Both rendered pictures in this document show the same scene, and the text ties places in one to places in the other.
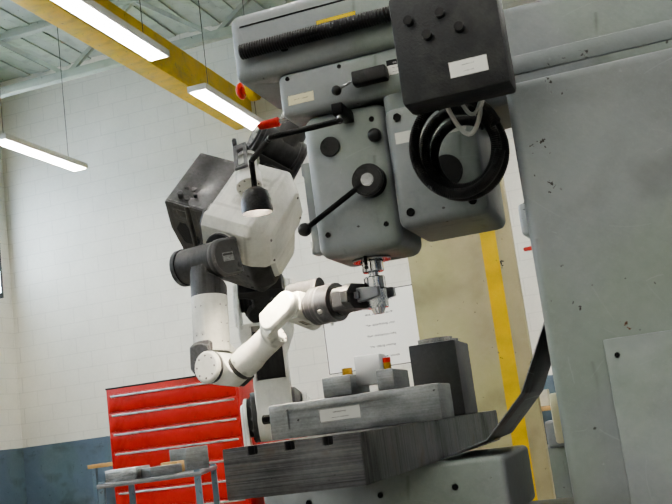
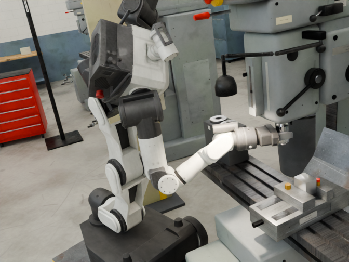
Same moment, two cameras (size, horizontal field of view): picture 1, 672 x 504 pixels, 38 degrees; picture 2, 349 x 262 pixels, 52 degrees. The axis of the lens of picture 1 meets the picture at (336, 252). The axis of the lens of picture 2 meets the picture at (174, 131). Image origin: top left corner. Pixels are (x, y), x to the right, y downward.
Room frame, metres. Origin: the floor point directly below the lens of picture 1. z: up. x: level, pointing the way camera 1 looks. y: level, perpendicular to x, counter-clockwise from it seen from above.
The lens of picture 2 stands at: (1.41, 1.01, 1.80)
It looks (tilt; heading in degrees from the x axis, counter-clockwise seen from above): 21 degrees down; 322
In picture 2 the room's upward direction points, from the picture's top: 9 degrees counter-clockwise
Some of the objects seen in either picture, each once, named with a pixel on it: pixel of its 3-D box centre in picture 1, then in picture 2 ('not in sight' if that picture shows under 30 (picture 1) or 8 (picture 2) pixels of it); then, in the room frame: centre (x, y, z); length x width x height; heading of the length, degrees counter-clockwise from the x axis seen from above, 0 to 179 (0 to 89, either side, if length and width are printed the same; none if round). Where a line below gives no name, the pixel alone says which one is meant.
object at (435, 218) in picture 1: (446, 170); (322, 61); (2.08, -0.26, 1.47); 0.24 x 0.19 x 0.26; 162
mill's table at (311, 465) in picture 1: (396, 443); (284, 205); (2.15, -0.08, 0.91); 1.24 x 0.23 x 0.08; 162
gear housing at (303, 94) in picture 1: (367, 94); (288, 9); (2.13, -0.12, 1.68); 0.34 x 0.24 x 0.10; 72
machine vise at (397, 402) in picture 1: (361, 401); (299, 201); (2.04, -0.01, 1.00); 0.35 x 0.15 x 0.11; 75
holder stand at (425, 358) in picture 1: (443, 377); (225, 138); (2.60, -0.24, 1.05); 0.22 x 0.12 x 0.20; 165
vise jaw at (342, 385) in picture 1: (346, 386); (293, 195); (2.05, 0.01, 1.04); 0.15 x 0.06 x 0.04; 165
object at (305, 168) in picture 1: (317, 208); (255, 86); (2.18, 0.03, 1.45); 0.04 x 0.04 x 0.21; 72
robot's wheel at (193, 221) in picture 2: not in sight; (192, 233); (2.74, -0.04, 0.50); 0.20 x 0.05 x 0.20; 2
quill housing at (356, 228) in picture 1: (363, 188); (281, 71); (2.14, -0.08, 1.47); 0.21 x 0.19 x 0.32; 162
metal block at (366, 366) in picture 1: (371, 370); (305, 184); (2.03, -0.04, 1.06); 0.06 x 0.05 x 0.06; 165
